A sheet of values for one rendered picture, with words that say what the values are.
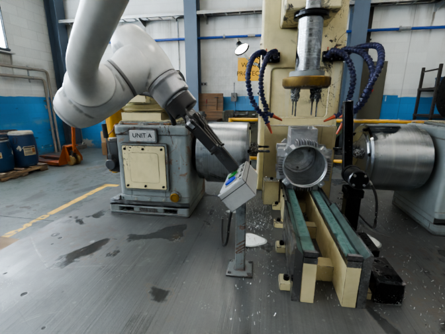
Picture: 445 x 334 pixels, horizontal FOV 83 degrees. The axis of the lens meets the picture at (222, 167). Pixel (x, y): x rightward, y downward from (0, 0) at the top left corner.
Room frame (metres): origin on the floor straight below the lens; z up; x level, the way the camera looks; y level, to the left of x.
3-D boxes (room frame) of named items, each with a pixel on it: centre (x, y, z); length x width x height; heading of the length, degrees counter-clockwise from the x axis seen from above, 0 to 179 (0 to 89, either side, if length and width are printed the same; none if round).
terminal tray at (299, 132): (1.03, -0.32, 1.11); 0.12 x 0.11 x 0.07; 171
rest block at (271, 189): (1.08, -0.22, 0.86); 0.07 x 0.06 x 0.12; 81
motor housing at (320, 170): (0.99, -0.32, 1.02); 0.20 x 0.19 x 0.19; 171
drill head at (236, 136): (1.05, 0.03, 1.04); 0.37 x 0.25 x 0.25; 81
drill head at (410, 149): (0.94, -0.64, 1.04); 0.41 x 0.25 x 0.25; 81
